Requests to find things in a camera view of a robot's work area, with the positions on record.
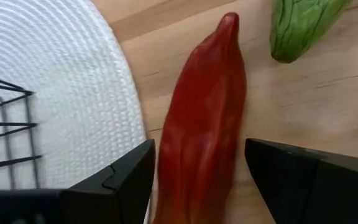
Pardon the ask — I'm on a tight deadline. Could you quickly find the white round plate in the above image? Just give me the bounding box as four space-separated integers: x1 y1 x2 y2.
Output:
0 0 152 224

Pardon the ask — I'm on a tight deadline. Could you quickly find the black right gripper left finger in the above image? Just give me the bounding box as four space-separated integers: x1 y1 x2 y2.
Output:
0 139 157 224

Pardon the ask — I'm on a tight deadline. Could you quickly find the green cucumber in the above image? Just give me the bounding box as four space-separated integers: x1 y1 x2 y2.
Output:
268 0 354 64

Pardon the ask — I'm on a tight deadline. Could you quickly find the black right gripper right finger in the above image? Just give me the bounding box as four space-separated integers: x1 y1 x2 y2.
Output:
244 138 358 224

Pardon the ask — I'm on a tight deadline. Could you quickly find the black wire basket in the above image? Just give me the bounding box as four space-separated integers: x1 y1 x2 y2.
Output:
0 73 43 190

